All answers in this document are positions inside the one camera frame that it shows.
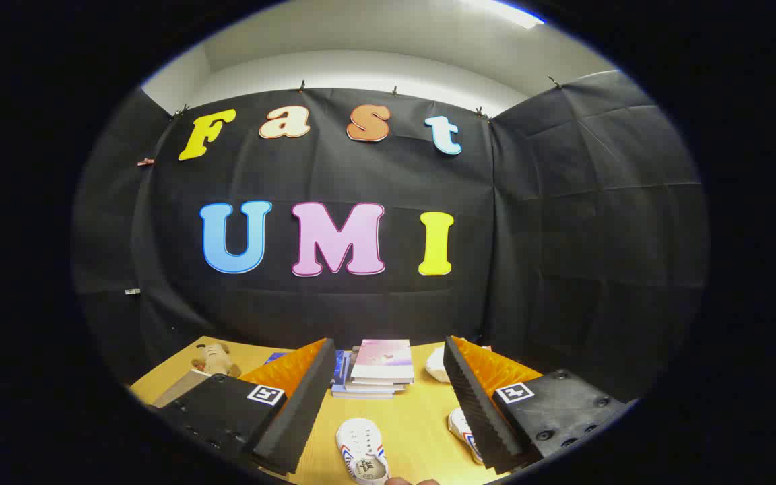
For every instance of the white striped canvas shoe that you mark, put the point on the white striped canvas shoe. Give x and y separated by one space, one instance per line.
462 431
362 451

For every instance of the grey cover book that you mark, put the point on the grey cover book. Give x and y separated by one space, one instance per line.
368 387

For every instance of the pale blue book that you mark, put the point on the pale blue book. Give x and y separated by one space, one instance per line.
361 395

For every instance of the black backdrop cloth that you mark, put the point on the black backdrop cloth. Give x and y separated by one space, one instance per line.
563 236

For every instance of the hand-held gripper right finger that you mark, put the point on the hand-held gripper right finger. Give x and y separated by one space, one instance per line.
479 411

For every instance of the beige fabric storage box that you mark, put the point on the beige fabric storage box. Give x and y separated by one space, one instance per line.
179 387

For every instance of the dark blue book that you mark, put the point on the dark blue book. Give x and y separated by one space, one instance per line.
339 367

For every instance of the brown plush toy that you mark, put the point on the brown plush toy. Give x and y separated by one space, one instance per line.
214 359

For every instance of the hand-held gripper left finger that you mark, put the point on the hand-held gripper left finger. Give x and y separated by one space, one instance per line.
300 411

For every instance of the white plush toy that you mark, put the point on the white plush toy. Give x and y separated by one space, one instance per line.
436 365

